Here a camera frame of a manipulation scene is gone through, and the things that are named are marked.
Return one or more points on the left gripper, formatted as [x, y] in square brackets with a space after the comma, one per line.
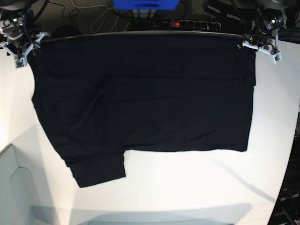
[263, 36]

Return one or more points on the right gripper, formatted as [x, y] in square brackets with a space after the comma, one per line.
[19, 42]

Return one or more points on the black T-shirt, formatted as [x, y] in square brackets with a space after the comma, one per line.
[97, 97]

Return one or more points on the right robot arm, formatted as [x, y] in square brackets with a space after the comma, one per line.
[21, 8]

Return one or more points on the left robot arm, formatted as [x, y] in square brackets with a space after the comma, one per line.
[272, 10]

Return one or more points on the black power strip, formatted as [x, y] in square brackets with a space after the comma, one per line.
[190, 25]

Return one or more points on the blue plastic bin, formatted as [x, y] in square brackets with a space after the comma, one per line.
[146, 4]

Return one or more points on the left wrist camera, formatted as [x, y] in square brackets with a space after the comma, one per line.
[276, 57]

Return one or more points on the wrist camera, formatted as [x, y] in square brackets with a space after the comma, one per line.
[276, 57]
[20, 63]

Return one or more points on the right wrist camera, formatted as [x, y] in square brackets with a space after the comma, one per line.
[20, 63]

